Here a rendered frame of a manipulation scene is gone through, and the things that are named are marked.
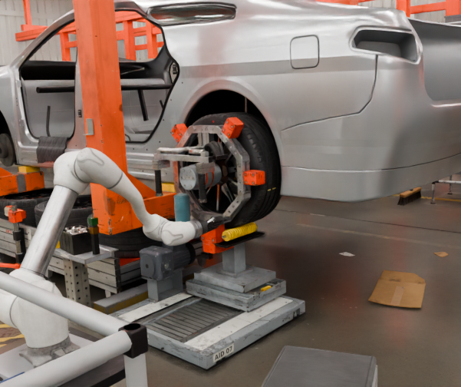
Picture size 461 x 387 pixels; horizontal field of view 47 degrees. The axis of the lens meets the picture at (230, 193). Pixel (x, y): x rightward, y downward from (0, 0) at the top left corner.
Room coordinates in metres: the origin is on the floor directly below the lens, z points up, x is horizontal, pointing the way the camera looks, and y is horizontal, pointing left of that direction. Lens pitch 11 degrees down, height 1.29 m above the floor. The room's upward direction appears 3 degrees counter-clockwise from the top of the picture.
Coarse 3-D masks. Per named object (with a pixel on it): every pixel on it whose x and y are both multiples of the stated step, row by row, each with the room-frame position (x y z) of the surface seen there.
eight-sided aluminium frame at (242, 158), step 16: (192, 128) 2.99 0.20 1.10; (208, 128) 2.91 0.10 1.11; (240, 144) 2.83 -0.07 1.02; (176, 160) 3.09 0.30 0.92; (240, 160) 2.75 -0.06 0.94; (176, 176) 3.09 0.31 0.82; (240, 176) 2.76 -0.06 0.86; (176, 192) 3.10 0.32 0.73; (240, 192) 2.76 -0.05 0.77; (192, 208) 3.02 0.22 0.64; (240, 208) 2.83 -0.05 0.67
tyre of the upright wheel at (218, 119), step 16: (240, 112) 3.10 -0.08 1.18; (256, 128) 2.92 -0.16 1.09; (256, 144) 2.82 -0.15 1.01; (272, 144) 2.91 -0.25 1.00; (256, 160) 2.79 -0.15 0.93; (272, 160) 2.86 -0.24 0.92; (272, 176) 2.85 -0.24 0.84; (256, 192) 2.80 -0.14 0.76; (272, 192) 2.87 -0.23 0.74; (256, 208) 2.82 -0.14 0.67; (272, 208) 2.97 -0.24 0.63; (240, 224) 2.89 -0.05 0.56
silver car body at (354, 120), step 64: (128, 0) 3.83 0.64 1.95; (192, 0) 3.33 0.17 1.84; (256, 0) 2.97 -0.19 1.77; (64, 64) 5.42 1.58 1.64; (128, 64) 5.95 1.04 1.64; (192, 64) 3.19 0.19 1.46; (256, 64) 2.87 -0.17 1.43; (320, 64) 2.60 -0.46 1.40; (384, 64) 2.44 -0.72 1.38; (448, 64) 3.91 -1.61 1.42; (0, 128) 5.46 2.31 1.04; (64, 128) 4.97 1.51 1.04; (128, 128) 5.23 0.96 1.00; (320, 128) 2.61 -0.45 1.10; (384, 128) 2.44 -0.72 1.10; (448, 128) 2.65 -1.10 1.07; (320, 192) 2.61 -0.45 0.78; (384, 192) 2.48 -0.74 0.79
